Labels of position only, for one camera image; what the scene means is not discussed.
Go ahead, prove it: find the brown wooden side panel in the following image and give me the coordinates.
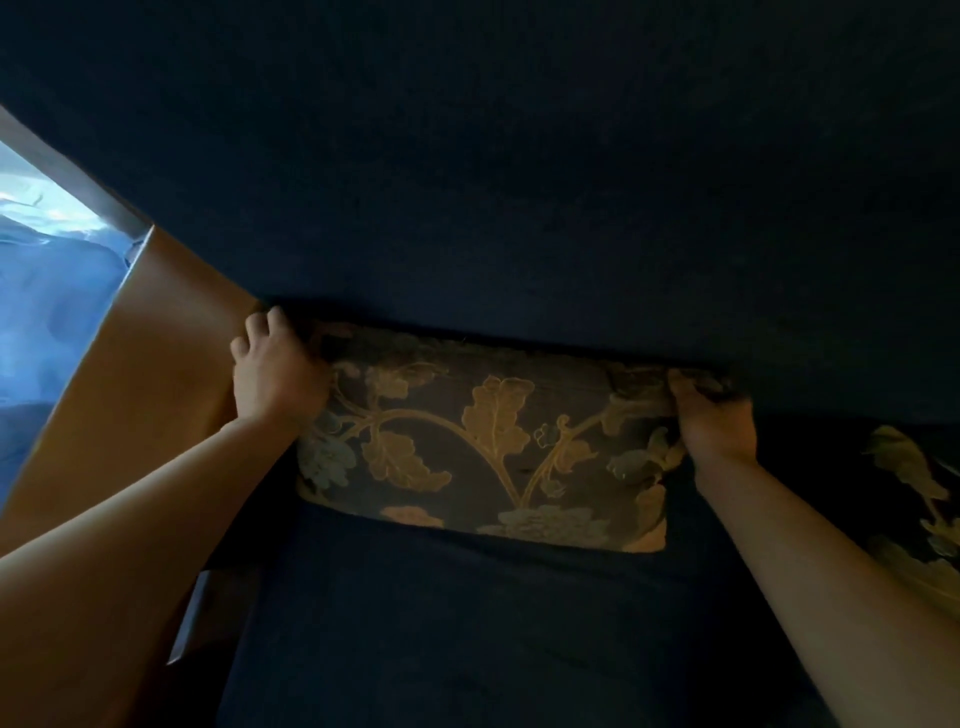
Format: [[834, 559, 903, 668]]
[[0, 225, 265, 558]]

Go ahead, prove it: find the dark blue sofa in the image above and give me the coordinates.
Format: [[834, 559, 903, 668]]
[[0, 0, 960, 728]]

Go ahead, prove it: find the person's right hand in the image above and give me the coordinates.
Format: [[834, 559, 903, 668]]
[[666, 368, 760, 468]]

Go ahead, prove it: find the grey metal bracket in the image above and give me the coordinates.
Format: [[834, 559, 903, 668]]
[[166, 568, 226, 666]]

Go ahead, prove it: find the grey metal window frame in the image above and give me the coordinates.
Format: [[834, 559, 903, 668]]
[[0, 105, 156, 265]]

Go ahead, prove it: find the person's right forearm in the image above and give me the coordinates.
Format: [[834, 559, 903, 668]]
[[691, 450, 960, 728]]

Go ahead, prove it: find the person's left hand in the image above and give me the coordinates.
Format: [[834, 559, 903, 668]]
[[228, 306, 333, 435]]

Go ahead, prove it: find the person's left forearm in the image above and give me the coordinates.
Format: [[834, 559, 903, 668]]
[[0, 414, 301, 728]]

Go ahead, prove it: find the light blue curtain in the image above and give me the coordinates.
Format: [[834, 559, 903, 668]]
[[0, 141, 135, 513]]

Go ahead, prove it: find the brown floral cushion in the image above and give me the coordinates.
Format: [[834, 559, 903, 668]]
[[862, 424, 960, 625], [294, 322, 742, 555]]

